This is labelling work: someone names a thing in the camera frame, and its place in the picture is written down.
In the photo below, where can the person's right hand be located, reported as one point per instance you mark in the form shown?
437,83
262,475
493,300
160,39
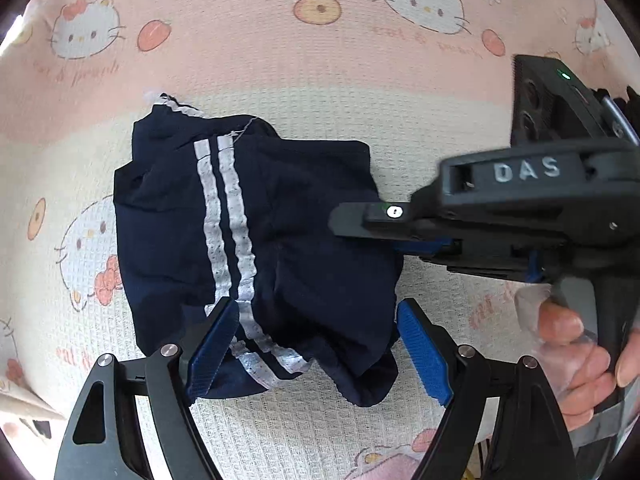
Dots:
570,340

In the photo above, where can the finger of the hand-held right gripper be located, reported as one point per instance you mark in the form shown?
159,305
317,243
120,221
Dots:
360,220
425,247

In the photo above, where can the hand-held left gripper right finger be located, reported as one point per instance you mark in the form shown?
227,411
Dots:
425,355

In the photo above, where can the navy shorts with white stripes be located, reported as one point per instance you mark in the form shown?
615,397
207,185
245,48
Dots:
310,220

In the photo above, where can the beige cloth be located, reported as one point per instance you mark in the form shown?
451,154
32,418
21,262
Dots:
25,402

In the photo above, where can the pink cat print blanket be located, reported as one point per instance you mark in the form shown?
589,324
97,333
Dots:
300,85

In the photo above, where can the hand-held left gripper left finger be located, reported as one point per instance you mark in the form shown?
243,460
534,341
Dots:
212,350

